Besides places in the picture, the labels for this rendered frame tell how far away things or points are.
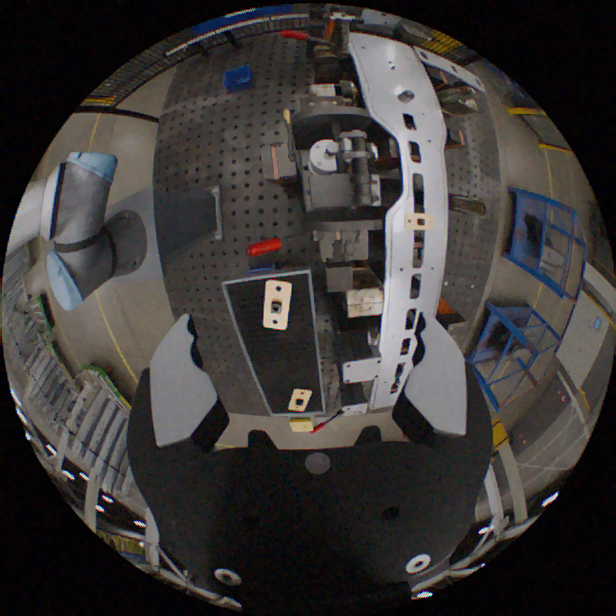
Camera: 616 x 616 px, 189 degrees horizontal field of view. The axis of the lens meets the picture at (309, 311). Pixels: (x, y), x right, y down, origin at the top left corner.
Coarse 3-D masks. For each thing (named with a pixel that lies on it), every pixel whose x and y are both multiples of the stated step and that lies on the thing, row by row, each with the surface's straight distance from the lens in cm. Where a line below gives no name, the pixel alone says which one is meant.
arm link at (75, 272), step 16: (96, 240) 38; (48, 256) 41; (64, 256) 38; (80, 256) 37; (96, 256) 40; (48, 272) 44; (64, 272) 37; (80, 272) 38; (96, 272) 41; (64, 288) 37; (80, 288) 39; (96, 288) 44; (64, 304) 41
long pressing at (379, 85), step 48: (384, 48) 74; (384, 96) 57; (432, 96) 67; (432, 144) 58; (432, 192) 55; (384, 240) 50; (432, 240) 56; (432, 288) 60; (384, 336) 61; (384, 384) 78
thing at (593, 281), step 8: (592, 272) 809; (584, 280) 879; (592, 280) 805; (600, 280) 805; (592, 288) 886; (600, 288) 801; (608, 288) 804; (600, 296) 872; (608, 296) 801; (608, 304) 839
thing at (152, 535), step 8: (152, 520) 388; (152, 528) 391; (152, 536) 395; (152, 544) 400; (160, 552) 401; (144, 560) 424; (152, 560) 416; (168, 560) 399; (176, 568) 400; (184, 576) 400; (192, 584) 393
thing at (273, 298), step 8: (272, 280) 32; (272, 288) 32; (288, 288) 32; (272, 296) 33; (280, 296) 33; (288, 296) 33; (272, 304) 33; (280, 304) 33; (288, 304) 33; (264, 312) 35; (272, 312) 33; (280, 312) 33; (264, 320) 35; (272, 320) 35; (280, 320) 35; (280, 328) 36
